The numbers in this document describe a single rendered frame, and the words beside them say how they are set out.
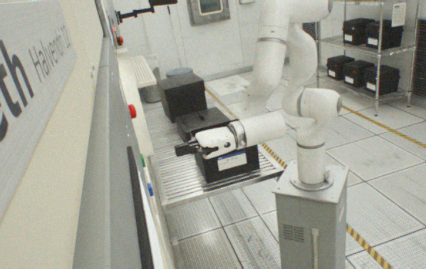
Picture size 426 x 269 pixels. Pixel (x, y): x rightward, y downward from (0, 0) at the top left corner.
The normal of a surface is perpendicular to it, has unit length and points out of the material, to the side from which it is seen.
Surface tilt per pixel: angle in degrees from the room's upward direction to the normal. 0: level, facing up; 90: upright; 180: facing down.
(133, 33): 90
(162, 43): 90
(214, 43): 90
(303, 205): 90
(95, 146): 0
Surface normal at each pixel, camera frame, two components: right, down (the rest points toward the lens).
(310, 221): -0.48, 0.44
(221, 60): 0.27, 0.38
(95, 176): -0.15, -0.89
